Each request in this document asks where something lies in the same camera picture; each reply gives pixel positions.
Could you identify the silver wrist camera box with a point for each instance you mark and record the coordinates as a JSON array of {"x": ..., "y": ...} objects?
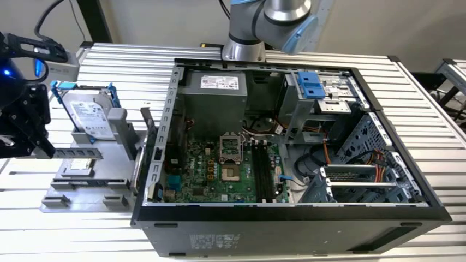
[{"x": 62, "y": 71}]

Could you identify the thin locking lever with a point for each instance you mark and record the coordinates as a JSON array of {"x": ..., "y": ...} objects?
[{"x": 241, "y": 151}]

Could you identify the silver hard disk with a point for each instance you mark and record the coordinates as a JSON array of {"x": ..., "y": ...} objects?
[{"x": 86, "y": 114}]

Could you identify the blue drive latch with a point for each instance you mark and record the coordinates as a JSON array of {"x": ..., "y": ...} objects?
[{"x": 308, "y": 84}]

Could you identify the CPU socket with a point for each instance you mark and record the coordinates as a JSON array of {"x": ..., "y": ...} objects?
[{"x": 231, "y": 172}]

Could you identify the grey parts rack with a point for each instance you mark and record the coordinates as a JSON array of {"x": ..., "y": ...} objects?
[{"x": 108, "y": 169}]

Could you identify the black PC case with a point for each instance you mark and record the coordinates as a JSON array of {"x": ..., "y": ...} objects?
[{"x": 255, "y": 234}]

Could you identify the black camera bracket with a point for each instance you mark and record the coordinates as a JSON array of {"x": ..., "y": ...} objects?
[{"x": 12, "y": 41}]

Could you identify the perforated metal disk bay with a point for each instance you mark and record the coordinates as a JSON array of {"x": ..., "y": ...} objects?
[{"x": 360, "y": 184}]

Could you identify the grey power supply unit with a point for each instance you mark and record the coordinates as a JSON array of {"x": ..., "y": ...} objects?
[{"x": 211, "y": 109}]

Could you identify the grey metal drive cage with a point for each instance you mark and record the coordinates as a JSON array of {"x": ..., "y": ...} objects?
[{"x": 335, "y": 106}]

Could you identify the silver CPU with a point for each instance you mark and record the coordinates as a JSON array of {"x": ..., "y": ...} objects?
[{"x": 78, "y": 165}]

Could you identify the blue expansion slot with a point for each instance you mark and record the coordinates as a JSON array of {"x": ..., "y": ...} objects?
[{"x": 174, "y": 182}]

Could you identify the black upright post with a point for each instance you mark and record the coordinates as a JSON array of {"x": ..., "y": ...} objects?
[{"x": 94, "y": 21}]

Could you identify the blue disk carrier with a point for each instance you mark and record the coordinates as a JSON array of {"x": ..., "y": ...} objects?
[{"x": 65, "y": 86}]

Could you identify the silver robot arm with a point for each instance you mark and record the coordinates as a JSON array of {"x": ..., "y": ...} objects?
[{"x": 283, "y": 11}]

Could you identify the RAM stick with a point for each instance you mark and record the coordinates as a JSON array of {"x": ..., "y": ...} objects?
[{"x": 80, "y": 154}]

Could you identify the aluminium frame table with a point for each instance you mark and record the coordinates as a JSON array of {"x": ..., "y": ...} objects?
[{"x": 451, "y": 68}]

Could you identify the yellow black connector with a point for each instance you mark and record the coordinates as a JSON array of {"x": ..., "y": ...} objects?
[{"x": 203, "y": 45}]

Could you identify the round black fan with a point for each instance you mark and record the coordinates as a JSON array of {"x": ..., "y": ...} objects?
[{"x": 260, "y": 125}]

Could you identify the green motherboard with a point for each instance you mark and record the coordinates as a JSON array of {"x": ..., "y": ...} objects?
[{"x": 197, "y": 188}]

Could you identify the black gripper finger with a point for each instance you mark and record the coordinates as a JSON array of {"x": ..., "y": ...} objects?
[
  {"x": 14, "y": 150},
  {"x": 41, "y": 144}
]

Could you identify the black RAM slot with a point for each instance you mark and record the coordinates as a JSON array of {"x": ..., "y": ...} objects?
[
  {"x": 259, "y": 172},
  {"x": 268, "y": 172}
]

